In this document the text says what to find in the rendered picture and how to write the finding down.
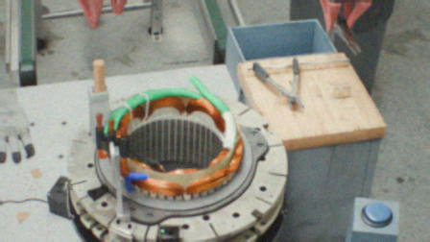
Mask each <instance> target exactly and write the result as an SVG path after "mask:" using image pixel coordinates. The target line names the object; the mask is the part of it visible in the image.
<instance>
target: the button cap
mask: <svg viewBox="0 0 430 242"><path fill-rule="evenodd" d="M390 215H391V210H390V208H389V207H387V206H386V205H385V204H383V203H380V202H372V203H369V204H368V205H367V207H366V210H365V214H364V217H365V218H367V220H369V221H370V222H372V223H374V224H377V225H379V224H382V223H385V222H387V221H389V218H390Z"/></svg>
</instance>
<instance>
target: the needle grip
mask: <svg viewBox="0 0 430 242"><path fill-rule="evenodd" d="M93 65H94V68H93V76H94V85H95V89H94V94H97V93H103V92H106V82H105V62H104V61H102V60H96V61H94V62H93Z"/></svg>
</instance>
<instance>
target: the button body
mask: <svg viewBox="0 0 430 242"><path fill-rule="evenodd" d="M372 202H380V203H383V204H385V205H386V206H387V207H389V208H390V209H391V210H392V213H393V220H392V222H391V223H390V224H389V225H388V226H387V227H384V228H375V227H373V228H371V227H370V226H368V225H367V224H365V223H364V222H363V220H362V218H361V211H362V208H363V207H364V206H365V205H367V204H368V203H372ZM398 210H399V203H396V202H390V201H384V200H377V199H374V200H371V199H365V198H358V197H356V198H355V202H354V207H353V210H352V215H351V220H350V223H349V226H348V229H347V234H346V242H396V239H397V237H398V234H399V220H398Z"/></svg>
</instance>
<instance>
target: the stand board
mask: <svg viewBox="0 0 430 242"><path fill-rule="evenodd" d="M296 59H298V63H307V62H315V61H330V60H334V61H336V60H345V59H346V55H345V53H337V54H329V55H314V56H305V57H296ZM257 61H258V63H259V65H260V66H261V67H266V66H274V65H282V64H291V63H293V58H290V59H281V60H277V59H272V60H257ZM254 62H255V61H249V62H240V63H238V65H237V76H238V78H239V80H240V82H241V84H242V86H243V88H244V90H245V92H246V95H247V97H248V99H249V101H250V104H251V107H252V110H254V111H255V112H257V113H258V114H259V116H261V117H262V118H264V119H265V120H266V121H267V122H268V123H269V126H268V128H266V129H265V130H266V132H269V131H272V130H275V131H276V133H277V135H278V136H279V138H280V140H281V142H282V146H284V149H285V151H293V150H299V149H306V148H313V147H319V146H325V145H332V144H339V143H345V142H351V141H357V140H364V139H371V138H376V137H385V131H386V127H387V126H386V124H385V123H384V119H383V118H382V116H381V115H380V114H379V112H378V110H377V108H376V107H375V105H374V103H373V102H372V100H371V97H370V95H369V94H368V92H367V91H366V90H365V88H364V86H363V85H362V83H361V81H360V80H359V78H358V76H357V75H356V73H355V71H354V70H353V69H352V67H351V65H349V67H348V66H344V67H336V68H328V69H321V70H318V69H313V70H304V71H299V82H298V86H297V91H296V92H298V93H299V99H300V100H301V102H302V103H303V105H304V106H305V108H304V109H303V108H302V107H301V106H300V105H299V104H298V103H296V104H293V110H290V108H289V105H282V106H280V105H279V104H278V101H279V94H281V93H280V92H279V91H277V90H276V89H275V88H273V87H272V86H271V85H269V84H268V83H263V81H262V80H261V79H260V78H258V77H249V78H248V76H247V73H248V69H251V68H252V67H253V63H254ZM269 78H272V79H274V80H275V81H276V82H278V83H279V84H280V85H282V86H283V87H285V88H286V89H287V90H289V91H290V92H291V88H292V87H291V85H290V83H289V82H288V81H291V82H293V79H294V74H293V72H290V73H281V74H273V75H270V76H269ZM344 86H351V91H350V96H349V97H347V98H340V99H336V98H332V93H333V88H336V87H344Z"/></svg>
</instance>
